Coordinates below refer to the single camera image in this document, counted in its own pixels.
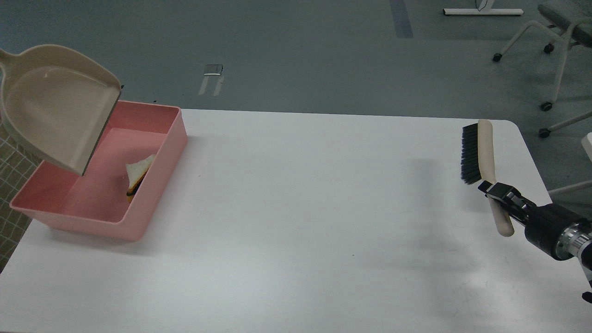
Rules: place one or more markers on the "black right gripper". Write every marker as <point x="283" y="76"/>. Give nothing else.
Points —
<point x="544" y="226"/>

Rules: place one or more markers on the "beige hand brush black bristles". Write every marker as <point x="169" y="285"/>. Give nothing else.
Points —
<point x="478" y="164"/>

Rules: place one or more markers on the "toast bread slice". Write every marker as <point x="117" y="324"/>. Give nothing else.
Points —
<point x="136" y="173"/>

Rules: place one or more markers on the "beige plastic dustpan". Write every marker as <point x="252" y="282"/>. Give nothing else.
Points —
<point x="56" y="102"/>

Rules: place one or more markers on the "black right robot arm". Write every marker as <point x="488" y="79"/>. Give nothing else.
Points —
<point x="579" y="244"/>

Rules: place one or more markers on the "pink plastic bin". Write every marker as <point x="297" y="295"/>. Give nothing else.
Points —
<point x="96" y="202"/>

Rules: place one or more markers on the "grey white chair right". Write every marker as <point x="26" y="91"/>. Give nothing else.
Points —
<point x="568" y="25"/>

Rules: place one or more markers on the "white desk foot bar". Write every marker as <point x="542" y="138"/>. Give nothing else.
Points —
<point x="482" y="12"/>

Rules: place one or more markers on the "beige checkered cloth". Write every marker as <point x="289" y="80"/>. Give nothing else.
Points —
<point x="16" y="166"/>

